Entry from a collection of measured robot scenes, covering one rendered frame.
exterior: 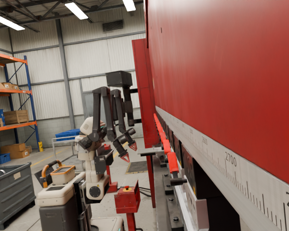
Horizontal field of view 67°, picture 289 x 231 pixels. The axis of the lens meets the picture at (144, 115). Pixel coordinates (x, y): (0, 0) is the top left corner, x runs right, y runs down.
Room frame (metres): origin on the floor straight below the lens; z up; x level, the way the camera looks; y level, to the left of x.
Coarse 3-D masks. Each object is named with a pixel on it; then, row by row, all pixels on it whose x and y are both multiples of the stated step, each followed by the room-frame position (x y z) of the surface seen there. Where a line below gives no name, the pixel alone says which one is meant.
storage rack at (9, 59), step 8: (0, 56) 7.48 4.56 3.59; (8, 56) 7.85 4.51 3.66; (24, 56) 8.80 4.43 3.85; (0, 64) 8.68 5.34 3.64; (8, 80) 8.95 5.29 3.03; (8, 96) 8.90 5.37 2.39; (32, 96) 8.86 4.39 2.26; (32, 104) 8.80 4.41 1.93; (0, 128) 6.97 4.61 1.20; (8, 128) 7.30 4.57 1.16; (16, 128) 8.96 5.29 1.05; (16, 136) 8.90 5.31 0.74
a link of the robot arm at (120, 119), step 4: (116, 92) 2.15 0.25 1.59; (116, 96) 2.15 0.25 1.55; (120, 96) 2.17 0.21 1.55; (116, 100) 2.18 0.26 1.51; (120, 100) 2.18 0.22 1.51; (116, 104) 2.18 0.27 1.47; (120, 104) 2.17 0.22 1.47; (120, 108) 2.17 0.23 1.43; (120, 112) 2.18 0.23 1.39; (120, 116) 2.18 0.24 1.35; (120, 120) 2.18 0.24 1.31; (120, 124) 2.17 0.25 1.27; (124, 124) 2.20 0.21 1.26; (120, 128) 2.17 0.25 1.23; (124, 128) 2.17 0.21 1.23
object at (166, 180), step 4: (164, 176) 1.56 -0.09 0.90; (168, 176) 1.55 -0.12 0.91; (164, 180) 1.49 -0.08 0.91; (168, 180) 1.48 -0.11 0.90; (164, 184) 1.41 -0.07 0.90; (164, 188) 1.35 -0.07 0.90; (168, 188) 1.34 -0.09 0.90; (172, 188) 1.33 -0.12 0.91; (168, 192) 1.32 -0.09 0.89; (172, 192) 1.32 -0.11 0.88
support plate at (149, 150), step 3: (138, 150) 2.11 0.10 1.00; (141, 150) 2.10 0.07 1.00; (144, 150) 2.08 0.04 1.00; (147, 150) 2.06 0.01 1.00; (150, 150) 2.05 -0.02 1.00; (153, 150) 2.03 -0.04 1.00; (156, 150) 2.01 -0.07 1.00; (159, 150) 2.00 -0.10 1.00; (162, 150) 1.98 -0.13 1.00; (138, 153) 2.00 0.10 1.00; (141, 153) 1.99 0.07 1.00; (144, 153) 1.99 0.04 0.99; (147, 153) 1.99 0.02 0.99
